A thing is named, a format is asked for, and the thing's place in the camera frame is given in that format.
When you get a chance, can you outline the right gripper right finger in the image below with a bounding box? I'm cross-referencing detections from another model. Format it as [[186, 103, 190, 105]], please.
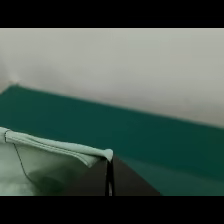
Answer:
[[109, 154, 162, 197]]

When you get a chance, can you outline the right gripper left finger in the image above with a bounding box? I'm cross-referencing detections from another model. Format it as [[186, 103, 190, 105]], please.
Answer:
[[63, 159, 110, 197]]

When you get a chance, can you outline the white shirt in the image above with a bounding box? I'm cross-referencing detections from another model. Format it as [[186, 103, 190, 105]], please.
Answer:
[[0, 126, 114, 197]]

